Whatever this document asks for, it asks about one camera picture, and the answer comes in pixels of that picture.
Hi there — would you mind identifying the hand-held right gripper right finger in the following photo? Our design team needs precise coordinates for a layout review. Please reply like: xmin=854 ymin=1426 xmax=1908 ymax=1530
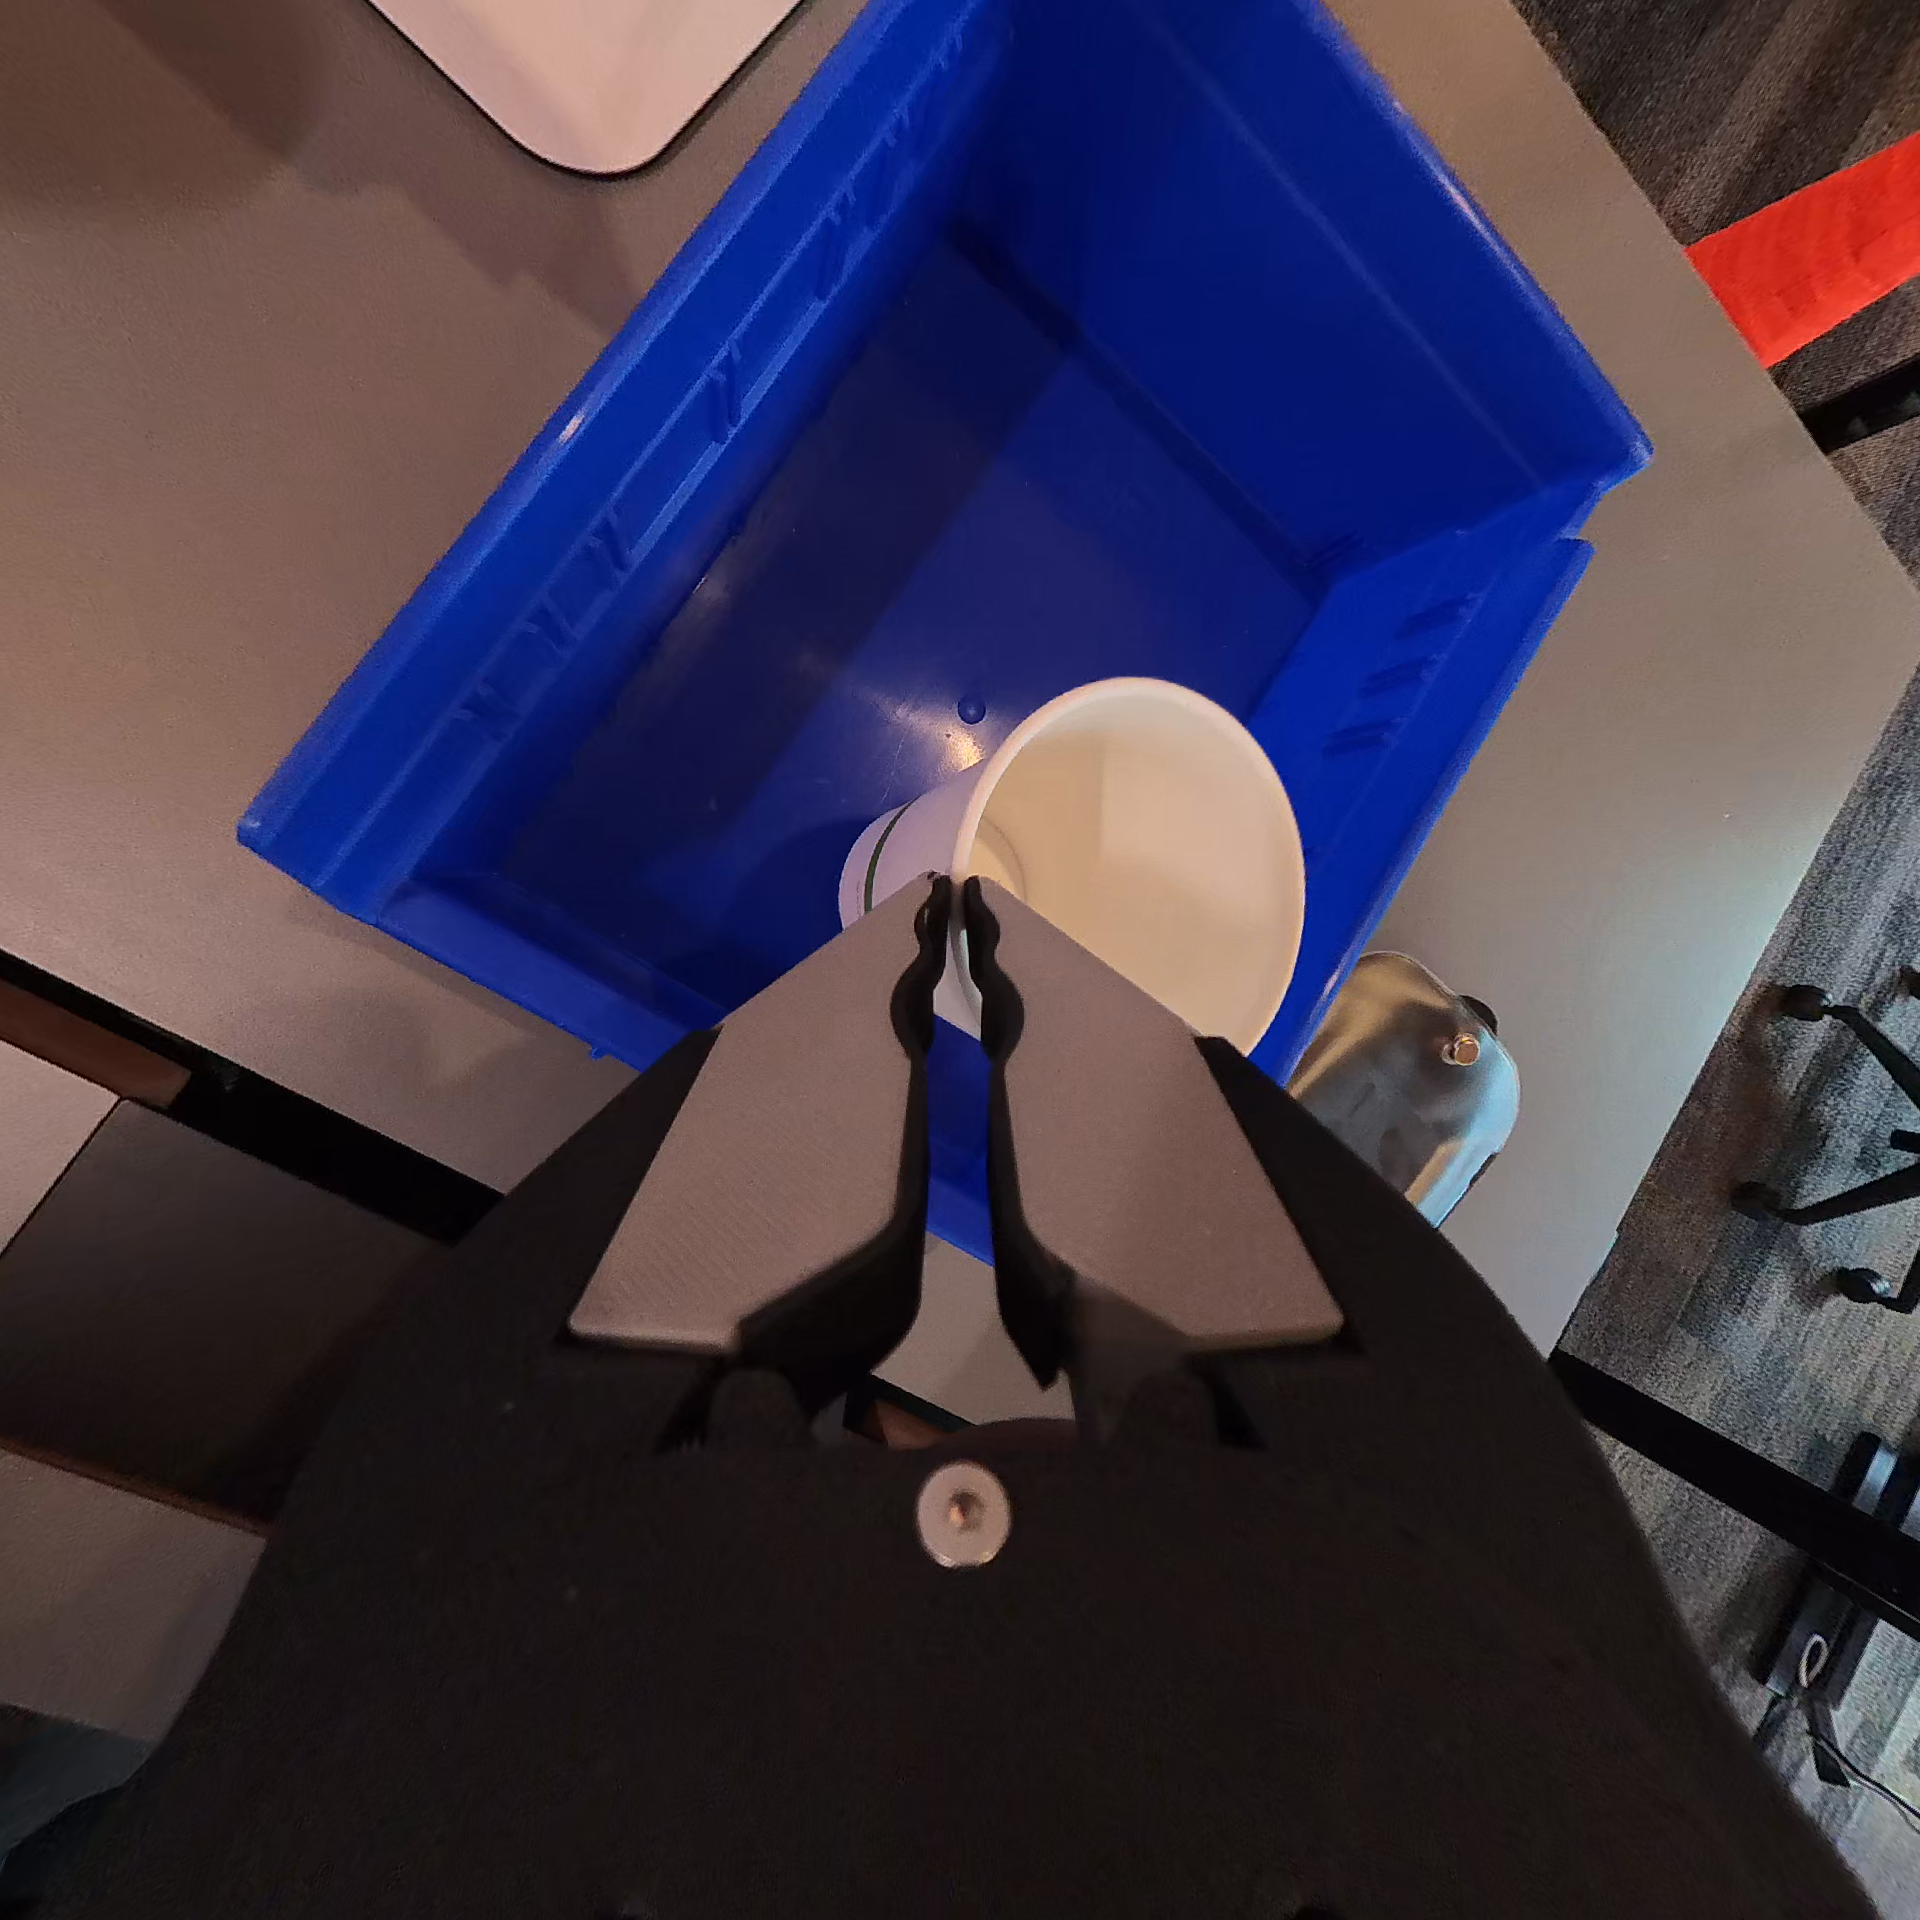
xmin=958 ymin=878 xmax=1346 ymax=1394

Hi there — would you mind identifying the blue plastic bin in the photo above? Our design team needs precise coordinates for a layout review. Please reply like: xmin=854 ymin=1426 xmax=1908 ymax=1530
xmin=239 ymin=0 xmax=1652 ymax=1262

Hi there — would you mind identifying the white paper cup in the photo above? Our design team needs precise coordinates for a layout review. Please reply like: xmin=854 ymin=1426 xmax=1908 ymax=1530
xmin=837 ymin=680 xmax=1308 ymax=1059

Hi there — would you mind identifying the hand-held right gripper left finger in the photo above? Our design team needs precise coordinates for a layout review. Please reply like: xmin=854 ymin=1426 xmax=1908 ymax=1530
xmin=566 ymin=873 xmax=953 ymax=1414

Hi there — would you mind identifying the black office chair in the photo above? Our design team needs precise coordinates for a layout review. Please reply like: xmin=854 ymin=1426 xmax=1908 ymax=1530
xmin=1739 ymin=984 xmax=1920 ymax=1308

